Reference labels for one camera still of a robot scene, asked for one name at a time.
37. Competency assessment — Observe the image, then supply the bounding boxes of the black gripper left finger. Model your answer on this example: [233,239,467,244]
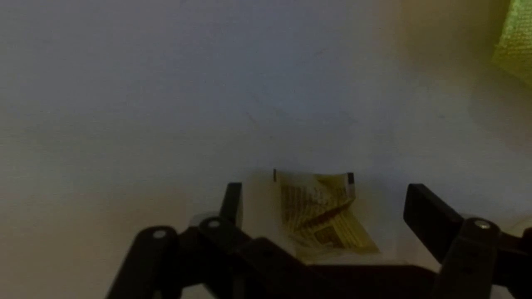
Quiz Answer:
[105,180,267,299]

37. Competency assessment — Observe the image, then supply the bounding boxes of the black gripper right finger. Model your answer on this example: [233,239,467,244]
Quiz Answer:
[402,182,532,299]

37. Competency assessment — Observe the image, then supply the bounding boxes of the small patterned wrapper packet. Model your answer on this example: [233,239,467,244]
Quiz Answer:
[271,169,381,259]

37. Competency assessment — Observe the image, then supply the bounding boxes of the yellow towel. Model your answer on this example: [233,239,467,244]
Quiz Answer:
[489,0,532,87]

